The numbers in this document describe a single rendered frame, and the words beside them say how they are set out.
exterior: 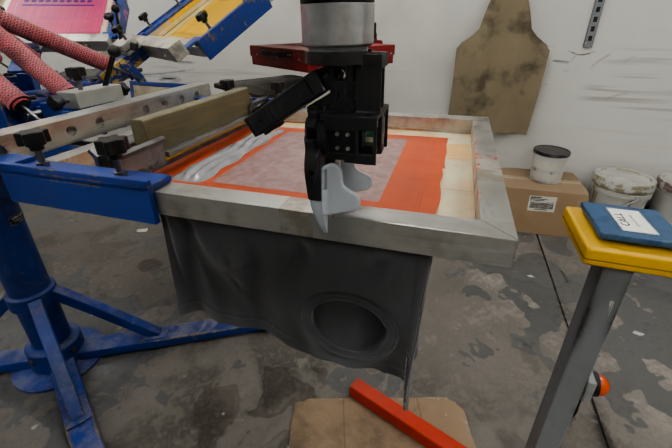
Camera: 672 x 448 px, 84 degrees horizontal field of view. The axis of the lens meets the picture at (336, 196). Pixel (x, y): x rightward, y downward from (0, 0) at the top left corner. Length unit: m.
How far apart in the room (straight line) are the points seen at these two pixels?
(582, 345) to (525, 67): 2.11
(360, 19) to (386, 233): 0.24
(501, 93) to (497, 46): 0.28
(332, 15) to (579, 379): 0.70
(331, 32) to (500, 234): 0.28
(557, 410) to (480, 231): 0.49
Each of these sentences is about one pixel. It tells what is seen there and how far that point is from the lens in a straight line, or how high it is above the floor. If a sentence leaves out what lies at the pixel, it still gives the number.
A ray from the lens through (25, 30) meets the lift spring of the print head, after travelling 1.44.
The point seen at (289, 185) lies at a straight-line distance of 0.64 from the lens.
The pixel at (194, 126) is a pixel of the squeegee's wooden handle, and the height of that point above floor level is 1.03.
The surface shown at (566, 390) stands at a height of 0.64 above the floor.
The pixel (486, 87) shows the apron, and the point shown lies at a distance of 2.66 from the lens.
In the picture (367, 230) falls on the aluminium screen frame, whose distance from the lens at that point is 0.46.
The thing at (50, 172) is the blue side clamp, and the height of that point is 1.01.
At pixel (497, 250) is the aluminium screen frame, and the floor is 0.99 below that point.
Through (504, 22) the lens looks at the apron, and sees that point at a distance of 2.64.
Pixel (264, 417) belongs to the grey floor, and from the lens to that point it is 1.49.
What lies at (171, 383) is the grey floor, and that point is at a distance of 1.66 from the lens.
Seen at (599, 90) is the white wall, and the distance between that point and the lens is 2.83.
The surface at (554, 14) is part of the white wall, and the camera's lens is 2.72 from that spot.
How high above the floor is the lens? 1.23
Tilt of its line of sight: 26 degrees down
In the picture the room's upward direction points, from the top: straight up
